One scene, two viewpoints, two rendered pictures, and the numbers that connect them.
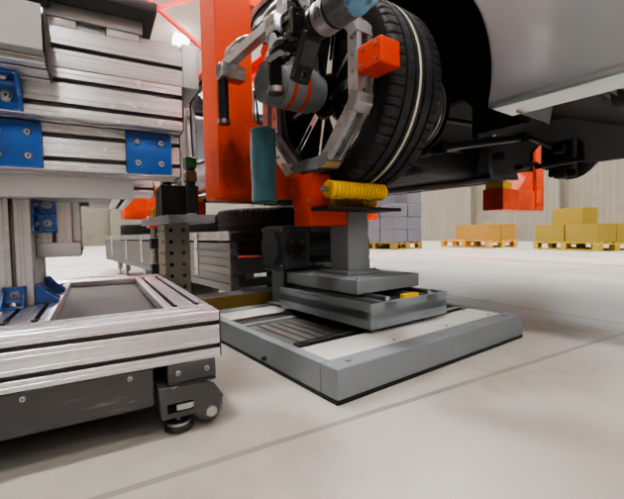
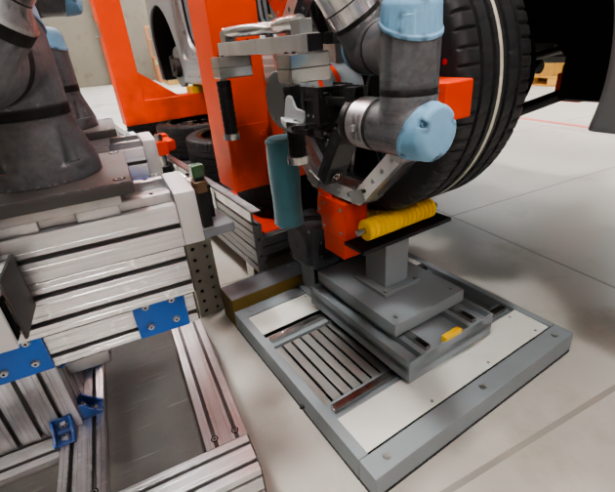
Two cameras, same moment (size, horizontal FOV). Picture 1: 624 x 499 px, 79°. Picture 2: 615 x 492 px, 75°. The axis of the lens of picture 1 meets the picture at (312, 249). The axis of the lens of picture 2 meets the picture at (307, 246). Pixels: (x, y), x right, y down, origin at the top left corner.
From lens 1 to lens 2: 0.64 m
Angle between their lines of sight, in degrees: 25
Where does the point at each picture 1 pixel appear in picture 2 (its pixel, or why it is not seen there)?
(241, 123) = (250, 93)
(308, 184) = (341, 216)
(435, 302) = (478, 329)
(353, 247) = (391, 263)
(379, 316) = (418, 368)
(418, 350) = (456, 424)
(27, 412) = not seen: outside the picture
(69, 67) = (48, 279)
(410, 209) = not seen: hidden behind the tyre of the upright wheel
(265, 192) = (290, 218)
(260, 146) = (280, 166)
